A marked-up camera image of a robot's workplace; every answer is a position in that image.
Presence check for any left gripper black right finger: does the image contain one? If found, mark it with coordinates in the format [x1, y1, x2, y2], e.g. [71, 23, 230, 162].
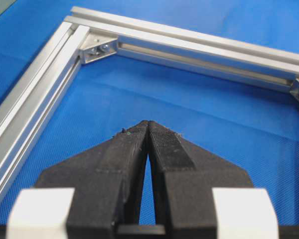
[148, 121, 253, 239]

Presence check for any square aluminium extrusion frame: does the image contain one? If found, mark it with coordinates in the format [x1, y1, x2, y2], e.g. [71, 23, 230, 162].
[0, 6, 299, 204]

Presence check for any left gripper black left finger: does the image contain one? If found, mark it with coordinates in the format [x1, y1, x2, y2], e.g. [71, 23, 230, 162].
[34, 120, 149, 239]

